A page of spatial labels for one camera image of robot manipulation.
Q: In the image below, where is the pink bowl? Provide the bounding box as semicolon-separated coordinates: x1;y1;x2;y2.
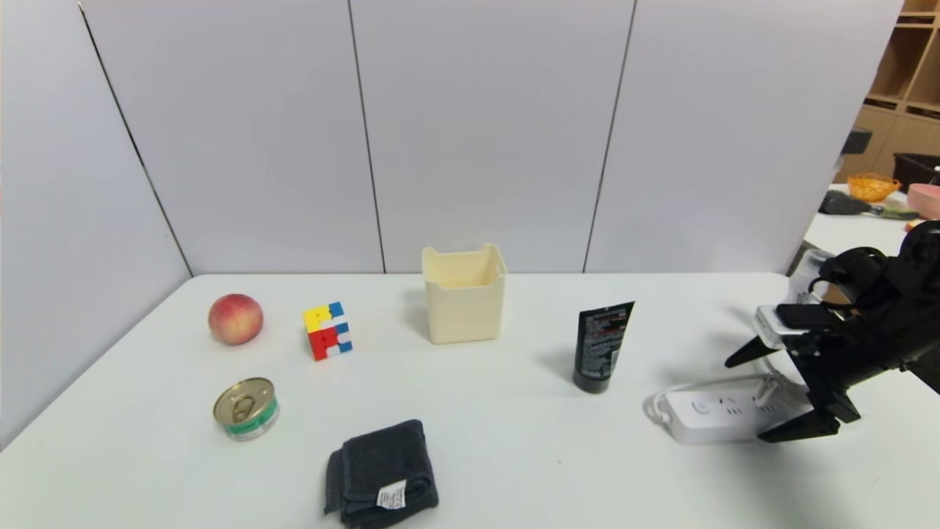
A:
907;184;940;220

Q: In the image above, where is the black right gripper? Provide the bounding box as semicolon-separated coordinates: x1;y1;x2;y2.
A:
724;328;903;443

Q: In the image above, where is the orange wire basket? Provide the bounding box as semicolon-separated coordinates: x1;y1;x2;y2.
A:
847;173;901;204

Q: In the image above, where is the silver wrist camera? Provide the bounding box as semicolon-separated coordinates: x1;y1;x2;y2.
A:
755;303;845;350

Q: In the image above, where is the black cosmetic tube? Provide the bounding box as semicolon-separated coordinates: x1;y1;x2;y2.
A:
572;301;636;394

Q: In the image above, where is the black brush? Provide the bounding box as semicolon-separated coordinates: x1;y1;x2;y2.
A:
818;190;920;221

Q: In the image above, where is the red yellow peach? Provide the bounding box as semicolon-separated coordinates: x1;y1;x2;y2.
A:
208;293;264;346

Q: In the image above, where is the white round table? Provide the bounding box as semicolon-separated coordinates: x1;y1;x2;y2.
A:
802;187;926;258

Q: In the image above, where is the white power strip with cable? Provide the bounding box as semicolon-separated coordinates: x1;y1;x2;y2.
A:
643;371;816;445

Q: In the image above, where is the black crate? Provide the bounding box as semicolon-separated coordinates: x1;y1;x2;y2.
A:
892;153;940;193

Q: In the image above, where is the tin can green label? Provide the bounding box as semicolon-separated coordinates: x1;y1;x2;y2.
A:
213;377;280;442

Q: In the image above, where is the cream white plastic box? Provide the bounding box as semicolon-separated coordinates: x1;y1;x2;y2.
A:
422;244;508;345

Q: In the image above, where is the dark grey folded towel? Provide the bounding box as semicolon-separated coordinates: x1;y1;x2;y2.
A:
324;419;440;529

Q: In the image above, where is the multicolour puzzle cube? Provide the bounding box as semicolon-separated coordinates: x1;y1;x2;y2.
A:
303;301;353;361

